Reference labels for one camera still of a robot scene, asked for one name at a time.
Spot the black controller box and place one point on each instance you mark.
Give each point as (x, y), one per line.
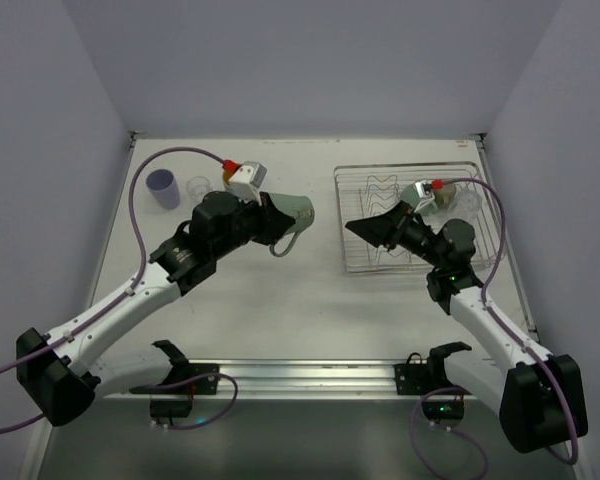
(167, 411)
(444, 412)

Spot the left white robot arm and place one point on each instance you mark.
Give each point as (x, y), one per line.
(61, 369)

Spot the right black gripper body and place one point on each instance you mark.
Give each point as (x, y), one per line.
(394, 231)

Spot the blue cup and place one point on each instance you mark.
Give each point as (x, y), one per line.
(226, 176)

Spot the small mint green cup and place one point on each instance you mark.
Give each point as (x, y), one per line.
(410, 195)

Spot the clear plastic cup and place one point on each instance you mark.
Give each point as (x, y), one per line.
(197, 188)
(467, 203)

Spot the left black controller box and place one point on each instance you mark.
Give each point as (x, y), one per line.
(167, 411)

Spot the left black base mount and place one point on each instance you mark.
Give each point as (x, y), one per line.
(206, 385)

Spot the aluminium mounting rail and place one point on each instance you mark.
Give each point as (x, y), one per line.
(282, 379)

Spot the purple plastic cup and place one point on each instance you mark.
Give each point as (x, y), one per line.
(163, 186)

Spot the metal wire dish rack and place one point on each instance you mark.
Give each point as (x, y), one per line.
(364, 191)

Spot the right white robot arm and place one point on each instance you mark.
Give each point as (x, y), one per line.
(537, 396)

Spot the large green cup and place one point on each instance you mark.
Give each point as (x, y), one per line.
(301, 210)

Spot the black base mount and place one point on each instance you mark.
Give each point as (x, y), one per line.
(206, 385)
(418, 375)

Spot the beige cup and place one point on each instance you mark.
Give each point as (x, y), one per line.
(445, 196)

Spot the right black controller box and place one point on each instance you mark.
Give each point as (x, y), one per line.
(444, 412)

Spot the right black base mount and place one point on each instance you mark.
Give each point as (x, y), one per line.
(418, 375)

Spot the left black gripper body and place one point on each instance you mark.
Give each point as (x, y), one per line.
(262, 218)

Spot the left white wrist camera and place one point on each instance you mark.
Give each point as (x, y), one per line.
(246, 181)

